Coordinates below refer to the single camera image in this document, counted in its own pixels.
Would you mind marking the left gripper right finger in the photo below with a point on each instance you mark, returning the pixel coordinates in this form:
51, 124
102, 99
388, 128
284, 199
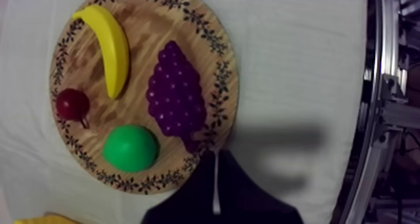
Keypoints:
249, 199

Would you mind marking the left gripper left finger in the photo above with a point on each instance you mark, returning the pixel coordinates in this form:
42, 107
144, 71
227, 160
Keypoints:
190, 199

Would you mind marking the purple toy grapes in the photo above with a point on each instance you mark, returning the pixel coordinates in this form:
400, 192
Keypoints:
175, 94

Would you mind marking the round wooden board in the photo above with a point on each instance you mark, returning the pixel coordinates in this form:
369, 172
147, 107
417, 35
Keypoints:
144, 84

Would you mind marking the yellow plastic basket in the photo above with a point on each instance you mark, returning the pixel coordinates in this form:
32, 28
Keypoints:
42, 220

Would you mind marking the green toy pear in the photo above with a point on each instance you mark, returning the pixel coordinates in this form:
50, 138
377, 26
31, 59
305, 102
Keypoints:
129, 148

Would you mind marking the silver metal bar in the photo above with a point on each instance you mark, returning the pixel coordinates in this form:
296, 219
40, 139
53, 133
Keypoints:
377, 120

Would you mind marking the small red fruit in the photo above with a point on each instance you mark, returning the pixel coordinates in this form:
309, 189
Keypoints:
72, 105

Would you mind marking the yellow toy banana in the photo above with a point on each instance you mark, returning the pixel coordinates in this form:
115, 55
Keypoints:
110, 48

